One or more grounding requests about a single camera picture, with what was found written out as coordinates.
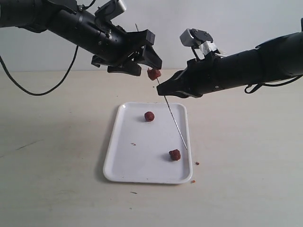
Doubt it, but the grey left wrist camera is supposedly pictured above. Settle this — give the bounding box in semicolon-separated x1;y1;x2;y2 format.
95;0;127;21

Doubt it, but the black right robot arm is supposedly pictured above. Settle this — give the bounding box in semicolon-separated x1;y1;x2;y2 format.
157;32;303;98

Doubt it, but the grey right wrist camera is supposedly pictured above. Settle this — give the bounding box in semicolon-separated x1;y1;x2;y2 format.
179;28;217;56

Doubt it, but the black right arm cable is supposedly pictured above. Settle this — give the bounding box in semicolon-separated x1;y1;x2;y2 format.
244;75;303;94

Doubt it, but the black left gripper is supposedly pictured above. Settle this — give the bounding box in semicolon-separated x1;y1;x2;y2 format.
91;22;162;77

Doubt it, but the meatball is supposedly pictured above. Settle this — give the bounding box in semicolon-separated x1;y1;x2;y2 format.
169;149;181;161
147;69;161;81
144;111;155;122

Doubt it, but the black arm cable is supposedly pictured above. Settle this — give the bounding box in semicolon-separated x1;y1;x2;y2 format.
244;75;303;94
0;44;80;96

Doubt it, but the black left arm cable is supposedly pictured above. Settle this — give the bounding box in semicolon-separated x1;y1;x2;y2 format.
0;44;80;96

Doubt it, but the white rectangular plastic tray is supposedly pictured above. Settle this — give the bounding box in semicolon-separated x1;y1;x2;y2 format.
103;102;193;184

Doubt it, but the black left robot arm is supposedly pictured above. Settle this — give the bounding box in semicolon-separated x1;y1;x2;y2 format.
0;0;162;76

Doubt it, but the thin metal skewer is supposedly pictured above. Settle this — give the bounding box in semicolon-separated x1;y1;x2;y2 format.
135;23;187;150

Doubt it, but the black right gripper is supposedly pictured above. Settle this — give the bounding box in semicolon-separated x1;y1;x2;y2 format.
156;56;227;98

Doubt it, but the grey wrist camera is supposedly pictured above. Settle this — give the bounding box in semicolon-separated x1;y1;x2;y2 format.
95;0;127;21
179;28;217;56

